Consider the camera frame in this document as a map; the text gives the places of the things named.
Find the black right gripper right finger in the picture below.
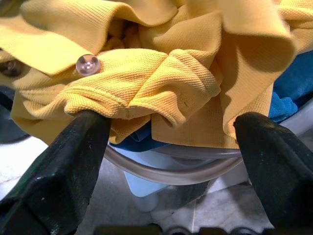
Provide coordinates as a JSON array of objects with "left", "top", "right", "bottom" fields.
[{"left": 233, "top": 112, "right": 313, "bottom": 230}]

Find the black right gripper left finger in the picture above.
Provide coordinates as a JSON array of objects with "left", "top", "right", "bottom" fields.
[{"left": 0, "top": 110, "right": 112, "bottom": 235}]

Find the grey laundry basket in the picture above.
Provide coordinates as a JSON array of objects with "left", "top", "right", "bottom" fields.
[{"left": 105, "top": 99, "right": 313, "bottom": 189}]

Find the blue cloth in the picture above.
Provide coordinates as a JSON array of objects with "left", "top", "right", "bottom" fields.
[{"left": 109, "top": 52, "right": 313, "bottom": 154}]

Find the yellow polo shirt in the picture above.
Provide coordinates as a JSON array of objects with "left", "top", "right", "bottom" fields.
[{"left": 0, "top": 0, "right": 313, "bottom": 150}]

